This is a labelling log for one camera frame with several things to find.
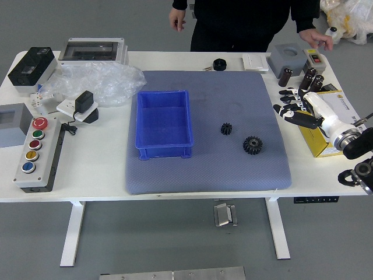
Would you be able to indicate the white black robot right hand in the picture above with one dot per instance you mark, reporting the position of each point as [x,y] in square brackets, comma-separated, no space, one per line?
[322,112]

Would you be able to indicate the person's left hand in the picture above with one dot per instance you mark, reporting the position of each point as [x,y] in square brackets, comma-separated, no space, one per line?
[314,36]

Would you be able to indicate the person's right hand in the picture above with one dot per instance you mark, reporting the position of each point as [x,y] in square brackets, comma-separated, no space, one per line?
[177,20]

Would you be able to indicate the big black gear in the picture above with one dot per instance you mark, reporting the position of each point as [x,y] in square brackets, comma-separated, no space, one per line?
[253,145]

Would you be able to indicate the small black gear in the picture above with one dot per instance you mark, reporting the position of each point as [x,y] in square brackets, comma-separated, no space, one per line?
[226,128]

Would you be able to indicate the small black meter box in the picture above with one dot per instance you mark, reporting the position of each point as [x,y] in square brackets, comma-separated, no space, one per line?
[332,87]

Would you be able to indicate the grey box with round hole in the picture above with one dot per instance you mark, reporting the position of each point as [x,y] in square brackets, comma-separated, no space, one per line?
[279,62]

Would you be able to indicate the clear-lid distribution box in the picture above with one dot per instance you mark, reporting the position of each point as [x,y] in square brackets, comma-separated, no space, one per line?
[87,51]

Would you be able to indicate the white bottle black cap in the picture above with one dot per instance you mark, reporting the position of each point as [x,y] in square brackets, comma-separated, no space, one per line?
[333,33]

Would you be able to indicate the brown cylindrical capacitor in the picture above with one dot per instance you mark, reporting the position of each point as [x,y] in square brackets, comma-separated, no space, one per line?
[285,77]
[317,82]
[307,78]

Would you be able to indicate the yellow and white carton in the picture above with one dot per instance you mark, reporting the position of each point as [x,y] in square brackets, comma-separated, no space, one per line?
[313,143]

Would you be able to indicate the white yellow plastic bags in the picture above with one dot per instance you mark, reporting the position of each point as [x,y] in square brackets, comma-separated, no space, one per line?
[352,17]

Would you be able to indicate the small metal screws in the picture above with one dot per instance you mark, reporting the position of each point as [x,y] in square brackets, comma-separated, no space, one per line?
[207,69]

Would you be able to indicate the black round knob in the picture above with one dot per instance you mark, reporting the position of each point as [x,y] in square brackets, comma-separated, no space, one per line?
[219,64]

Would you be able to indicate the person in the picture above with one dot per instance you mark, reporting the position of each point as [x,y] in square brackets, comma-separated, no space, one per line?
[239,23]

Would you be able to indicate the black table control panel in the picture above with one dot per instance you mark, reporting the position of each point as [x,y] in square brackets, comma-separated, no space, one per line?
[316,200]

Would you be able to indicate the clear plastic bag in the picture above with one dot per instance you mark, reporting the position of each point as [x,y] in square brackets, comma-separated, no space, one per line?
[107,78]

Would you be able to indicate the blue plastic bin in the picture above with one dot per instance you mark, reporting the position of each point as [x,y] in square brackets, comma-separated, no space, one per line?
[163,125]

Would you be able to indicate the blue-grey padded mat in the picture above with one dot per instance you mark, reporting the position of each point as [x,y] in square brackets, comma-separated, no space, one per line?
[218,172]

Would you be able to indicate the black power adapter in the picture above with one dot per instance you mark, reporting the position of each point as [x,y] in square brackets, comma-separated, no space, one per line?
[84,100]

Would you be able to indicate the white table leg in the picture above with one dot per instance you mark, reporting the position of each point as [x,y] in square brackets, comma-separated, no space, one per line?
[73,233]
[278,230]

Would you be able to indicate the white terminal connector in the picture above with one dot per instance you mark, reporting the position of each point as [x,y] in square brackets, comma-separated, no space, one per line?
[38,97]

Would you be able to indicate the grey metal plate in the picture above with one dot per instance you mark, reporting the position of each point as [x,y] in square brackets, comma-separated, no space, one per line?
[175,274]

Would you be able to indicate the grey five-button control station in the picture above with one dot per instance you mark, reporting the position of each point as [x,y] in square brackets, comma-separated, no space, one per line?
[20,178]

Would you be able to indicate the grey two-button switch box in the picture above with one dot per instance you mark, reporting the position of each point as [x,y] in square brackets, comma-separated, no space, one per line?
[316,58]

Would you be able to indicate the white wall switch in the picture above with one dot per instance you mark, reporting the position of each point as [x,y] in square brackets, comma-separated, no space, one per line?
[255,62]

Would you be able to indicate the small metal bracket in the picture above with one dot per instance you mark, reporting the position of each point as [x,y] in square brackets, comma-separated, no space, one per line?
[234,216]

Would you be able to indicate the large folded metal bracket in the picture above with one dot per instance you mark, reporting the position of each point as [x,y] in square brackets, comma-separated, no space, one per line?
[221,216]

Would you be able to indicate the black-lid white enclosure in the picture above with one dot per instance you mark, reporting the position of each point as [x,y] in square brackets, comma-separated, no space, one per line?
[32,65]

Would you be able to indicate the grey enclosure with window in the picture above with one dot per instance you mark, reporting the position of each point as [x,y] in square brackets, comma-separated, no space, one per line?
[11,135]

